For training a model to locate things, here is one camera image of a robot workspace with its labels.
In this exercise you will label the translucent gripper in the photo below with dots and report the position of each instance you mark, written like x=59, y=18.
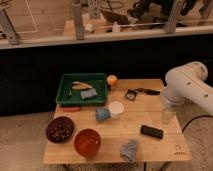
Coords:
x=168, y=112

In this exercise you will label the red bowl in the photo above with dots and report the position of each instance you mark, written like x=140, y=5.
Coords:
x=87, y=142

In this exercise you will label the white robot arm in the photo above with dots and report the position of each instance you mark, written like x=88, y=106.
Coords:
x=186, y=82

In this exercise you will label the dark bowl with beans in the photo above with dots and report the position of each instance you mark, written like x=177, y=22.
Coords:
x=60, y=130

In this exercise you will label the wooden table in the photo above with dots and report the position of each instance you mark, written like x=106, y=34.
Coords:
x=144, y=110

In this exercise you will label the white cup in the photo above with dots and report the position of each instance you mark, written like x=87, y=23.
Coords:
x=116, y=108

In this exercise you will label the grey crumpled cloth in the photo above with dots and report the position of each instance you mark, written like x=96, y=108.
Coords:
x=128, y=151

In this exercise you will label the orange ball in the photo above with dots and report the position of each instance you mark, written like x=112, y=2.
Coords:
x=112, y=80

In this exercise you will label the blue cloth near cup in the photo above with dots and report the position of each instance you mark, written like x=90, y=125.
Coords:
x=102, y=114

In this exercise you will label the blue sponge in tray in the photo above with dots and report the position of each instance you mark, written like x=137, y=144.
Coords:
x=88, y=94

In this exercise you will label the white bottle in background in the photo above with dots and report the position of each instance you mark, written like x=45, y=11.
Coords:
x=116, y=28

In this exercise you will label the yellow banana peel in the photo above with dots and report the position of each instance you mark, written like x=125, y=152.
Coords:
x=76, y=85

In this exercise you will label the red marker pen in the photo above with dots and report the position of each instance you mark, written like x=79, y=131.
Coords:
x=70, y=109

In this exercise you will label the green plastic tray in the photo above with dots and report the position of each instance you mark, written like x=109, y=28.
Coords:
x=66, y=96

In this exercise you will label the black handled tool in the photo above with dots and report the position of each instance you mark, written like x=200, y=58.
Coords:
x=148, y=91

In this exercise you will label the small black square frame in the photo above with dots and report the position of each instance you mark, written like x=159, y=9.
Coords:
x=130, y=95

